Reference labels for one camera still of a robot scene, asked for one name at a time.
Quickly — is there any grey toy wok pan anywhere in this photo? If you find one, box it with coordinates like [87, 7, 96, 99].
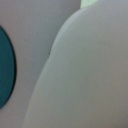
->
[23, 0, 128, 128]

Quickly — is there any pink toy stove top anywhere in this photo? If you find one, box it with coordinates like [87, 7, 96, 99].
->
[0, 0, 80, 128]

